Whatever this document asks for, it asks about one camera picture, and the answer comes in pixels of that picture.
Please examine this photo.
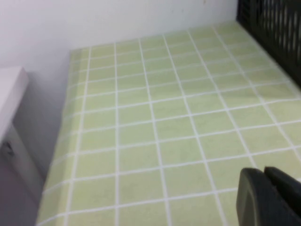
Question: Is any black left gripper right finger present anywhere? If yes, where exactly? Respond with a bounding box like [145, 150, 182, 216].
[264, 166, 301, 218]

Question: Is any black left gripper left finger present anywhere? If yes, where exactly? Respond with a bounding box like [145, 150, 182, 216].
[236, 167, 301, 226]

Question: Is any black plastic book holder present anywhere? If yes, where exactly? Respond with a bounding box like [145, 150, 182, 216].
[236, 0, 301, 88]

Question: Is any green grid tablecloth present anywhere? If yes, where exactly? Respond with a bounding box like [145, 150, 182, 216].
[35, 20, 301, 226]

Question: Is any white side cabinet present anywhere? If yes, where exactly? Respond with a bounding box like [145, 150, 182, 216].
[0, 66, 29, 144]

